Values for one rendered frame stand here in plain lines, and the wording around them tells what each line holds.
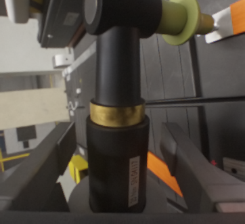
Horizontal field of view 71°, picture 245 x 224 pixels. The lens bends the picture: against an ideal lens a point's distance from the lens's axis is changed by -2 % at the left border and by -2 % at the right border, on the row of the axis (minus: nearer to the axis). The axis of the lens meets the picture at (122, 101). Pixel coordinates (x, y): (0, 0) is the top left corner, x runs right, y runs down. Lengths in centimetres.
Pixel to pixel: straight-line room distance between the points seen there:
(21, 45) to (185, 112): 441
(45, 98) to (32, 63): 82
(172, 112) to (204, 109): 4
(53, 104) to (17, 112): 75
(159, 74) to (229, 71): 9
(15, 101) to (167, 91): 423
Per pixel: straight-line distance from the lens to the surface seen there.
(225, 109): 20
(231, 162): 21
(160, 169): 27
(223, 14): 20
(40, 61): 445
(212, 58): 21
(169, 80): 23
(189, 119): 22
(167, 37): 17
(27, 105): 438
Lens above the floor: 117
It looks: 29 degrees down
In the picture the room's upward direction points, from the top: 98 degrees counter-clockwise
